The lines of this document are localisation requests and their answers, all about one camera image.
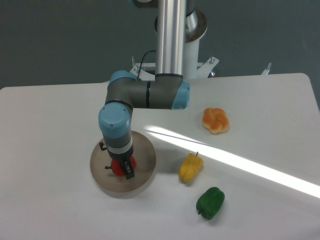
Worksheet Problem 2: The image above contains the red toy pepper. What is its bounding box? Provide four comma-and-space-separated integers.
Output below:
105, 156, 136, 177

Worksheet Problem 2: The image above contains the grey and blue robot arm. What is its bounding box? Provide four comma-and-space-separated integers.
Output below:
98, 0, 195, 179

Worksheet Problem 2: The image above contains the green toy pepper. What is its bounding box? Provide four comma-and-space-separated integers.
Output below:
196, 187, 225, 220

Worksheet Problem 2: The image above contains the black cable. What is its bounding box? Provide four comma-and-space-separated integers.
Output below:
136, 49, 157, 81

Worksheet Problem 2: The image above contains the beige round plate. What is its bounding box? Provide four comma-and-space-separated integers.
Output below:
90, 131, 157, 199

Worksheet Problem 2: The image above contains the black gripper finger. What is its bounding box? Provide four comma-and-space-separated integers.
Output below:
122, 161, 135, 180

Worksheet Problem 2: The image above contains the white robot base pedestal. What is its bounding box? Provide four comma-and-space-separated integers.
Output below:
129, 7, 272, 81

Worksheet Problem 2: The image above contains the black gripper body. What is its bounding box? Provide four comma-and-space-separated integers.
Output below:
99, 141, 134, 166

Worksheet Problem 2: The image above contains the orange knotted bread roll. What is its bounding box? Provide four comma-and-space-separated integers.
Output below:
202, 107, 230, 134

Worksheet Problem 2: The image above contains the yellow toy pepper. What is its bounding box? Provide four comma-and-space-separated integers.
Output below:
178, 152, 204, 183

